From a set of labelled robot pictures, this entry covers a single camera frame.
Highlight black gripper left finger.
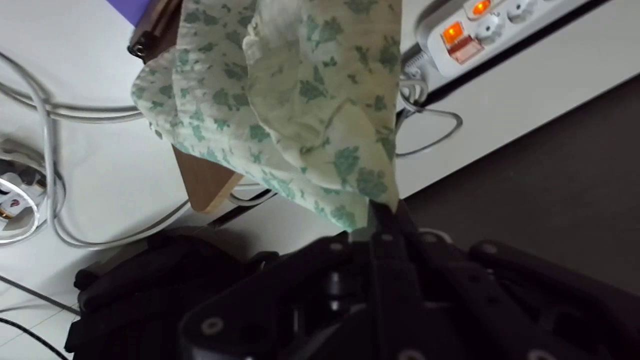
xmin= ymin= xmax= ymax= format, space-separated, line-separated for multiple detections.
xmin=179 ymin=199 xmax=404 ymax=360

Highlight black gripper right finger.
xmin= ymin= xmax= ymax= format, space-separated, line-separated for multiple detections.
xmin=392 ymin=198 xmax=640 ymax=360

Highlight white green floral cloth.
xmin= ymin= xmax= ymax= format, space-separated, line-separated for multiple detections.
xmin=130 ymin=0 xmax=404 ymax=233

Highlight wooden book stand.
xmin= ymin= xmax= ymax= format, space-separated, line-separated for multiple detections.
xmin=127 ymin=0 xmax=247 ymax=217

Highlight white power strip orange switches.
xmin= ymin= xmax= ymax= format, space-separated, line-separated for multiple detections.
xmin=413 ymin=0 xmax=593 ymax=92

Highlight white plug adapter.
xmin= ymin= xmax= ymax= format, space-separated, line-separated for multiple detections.
xmin=0 ymin=136 xmax=46 ymax=245

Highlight purple paper sheet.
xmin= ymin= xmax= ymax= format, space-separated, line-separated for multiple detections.
xmin=107 ymin=0 xmax=160 ymax=30

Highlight thin grey cable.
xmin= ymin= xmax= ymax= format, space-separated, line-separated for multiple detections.
xmin=392 ymin=103 xmax=467 ymax=159

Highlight thin black cable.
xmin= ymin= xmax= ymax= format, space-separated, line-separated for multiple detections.
xmin=0 ymin=271 xmax=85 ymax=360

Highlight thin white cable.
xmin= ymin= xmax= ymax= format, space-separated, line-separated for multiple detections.
xmin=0 ymin=80 xmax=146 ymax=123

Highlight thick white cable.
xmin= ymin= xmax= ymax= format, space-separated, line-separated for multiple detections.
xmin=0 ymin=50 xmax=196 ymax=250

